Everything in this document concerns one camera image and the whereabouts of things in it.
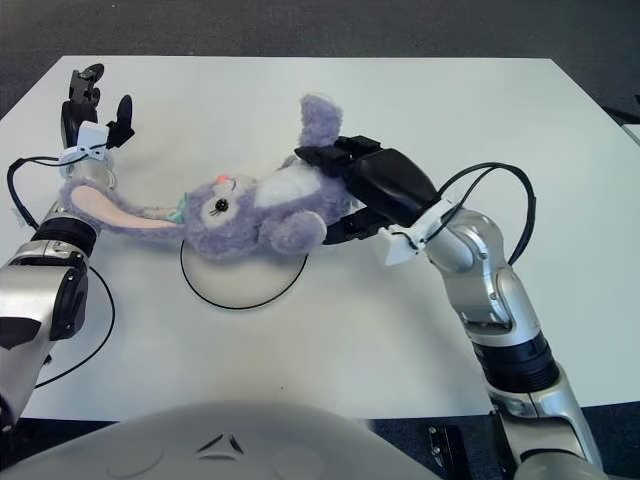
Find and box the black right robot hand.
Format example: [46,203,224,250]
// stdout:
[293,133,440,246]

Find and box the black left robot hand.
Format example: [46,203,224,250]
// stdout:
[60,63,136,151]

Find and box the purple plush bunny doll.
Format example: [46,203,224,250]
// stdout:
[57,93,359,262]

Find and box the white plate black rim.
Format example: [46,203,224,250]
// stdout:
[180,239,309,311]

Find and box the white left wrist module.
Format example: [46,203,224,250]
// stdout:
[57,121,109,164]

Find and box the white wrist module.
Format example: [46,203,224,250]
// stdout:
[57,121,109,164]
[372,199,466,266]

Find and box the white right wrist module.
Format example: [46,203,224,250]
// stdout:
[372,199,466,266]

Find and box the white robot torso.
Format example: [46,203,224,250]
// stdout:
[0,399,444,480]

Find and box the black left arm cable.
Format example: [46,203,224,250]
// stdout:
[5,157,116,389]

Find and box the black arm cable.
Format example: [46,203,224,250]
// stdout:
[434,162,539,266]
[5,157,116,389]

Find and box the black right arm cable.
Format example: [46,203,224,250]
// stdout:
[434,162,539,266]

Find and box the black bracket under table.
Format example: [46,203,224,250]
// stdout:
[427,424,469,480]

